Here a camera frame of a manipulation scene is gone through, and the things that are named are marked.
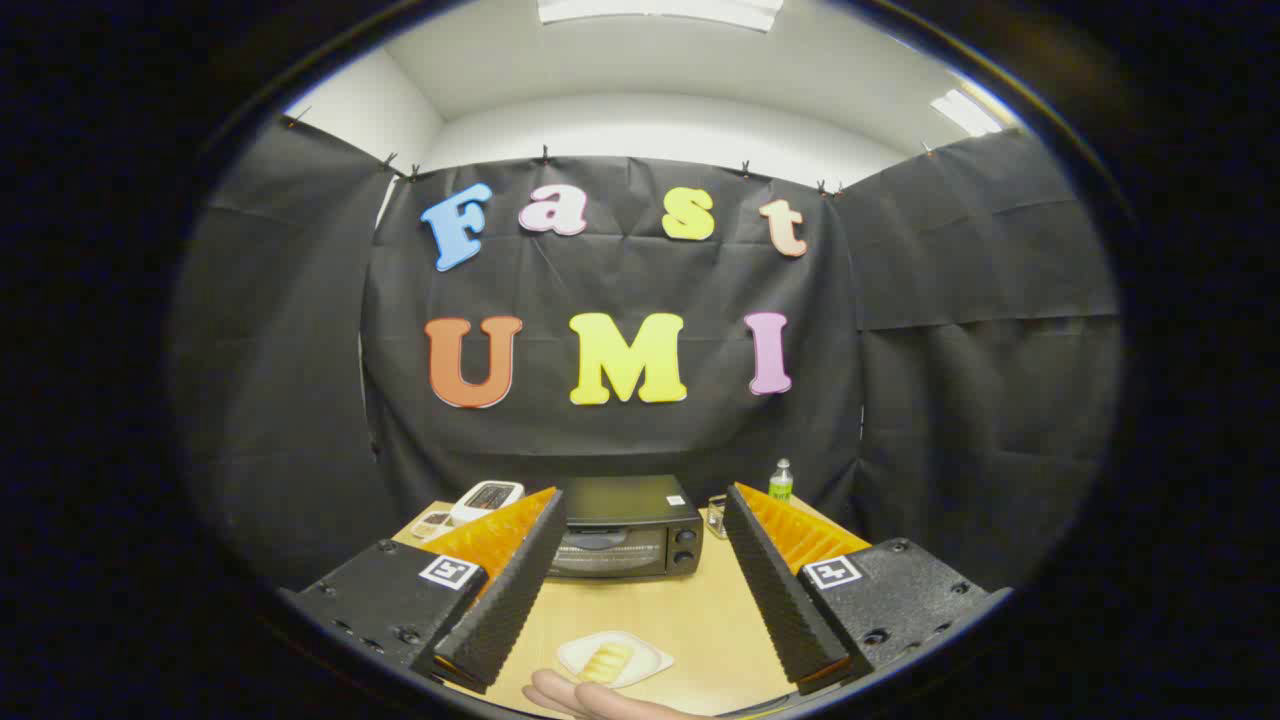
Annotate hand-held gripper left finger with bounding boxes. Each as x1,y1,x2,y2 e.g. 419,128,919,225
280,487,568,695

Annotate long ceiling light panel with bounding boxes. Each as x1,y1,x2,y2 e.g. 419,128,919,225
537,0,784,33

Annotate golden bread roll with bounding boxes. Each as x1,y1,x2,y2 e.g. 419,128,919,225
578,642,635,685

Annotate black toaster oven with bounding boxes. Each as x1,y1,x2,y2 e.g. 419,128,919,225
548,475,705,581

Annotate small ceiling light panel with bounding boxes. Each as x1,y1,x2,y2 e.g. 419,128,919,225
930,88,1004,137

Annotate white plate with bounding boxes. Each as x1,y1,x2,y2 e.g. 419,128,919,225
555,630,675,690

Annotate white pop-up toaster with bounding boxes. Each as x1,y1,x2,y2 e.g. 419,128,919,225
449,480,525,527

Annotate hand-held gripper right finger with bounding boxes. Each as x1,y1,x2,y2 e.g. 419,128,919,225
722,482,1011,696

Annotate black backdrop cloth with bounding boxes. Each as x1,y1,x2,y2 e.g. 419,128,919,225
170,115,1123,591

